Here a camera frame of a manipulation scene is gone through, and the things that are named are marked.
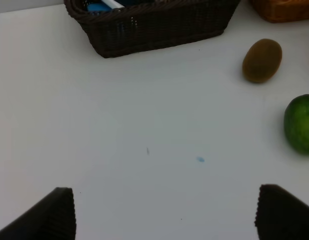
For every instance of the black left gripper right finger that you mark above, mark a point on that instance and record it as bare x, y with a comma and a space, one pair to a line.
280, 215

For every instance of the light green mango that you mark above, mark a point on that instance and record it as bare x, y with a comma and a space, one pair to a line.
296, 124

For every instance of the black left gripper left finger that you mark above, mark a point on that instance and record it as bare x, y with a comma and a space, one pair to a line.
52, 218

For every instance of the dark brown wicker basket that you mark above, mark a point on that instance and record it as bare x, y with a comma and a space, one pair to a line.
147, 25

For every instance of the tan wicker basket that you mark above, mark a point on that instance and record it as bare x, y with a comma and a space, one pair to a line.
281, 11

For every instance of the brown kiwi fruit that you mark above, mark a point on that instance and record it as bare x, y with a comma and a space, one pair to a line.
262, 61

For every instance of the blue eraser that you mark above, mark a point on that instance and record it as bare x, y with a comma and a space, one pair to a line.
98, 7

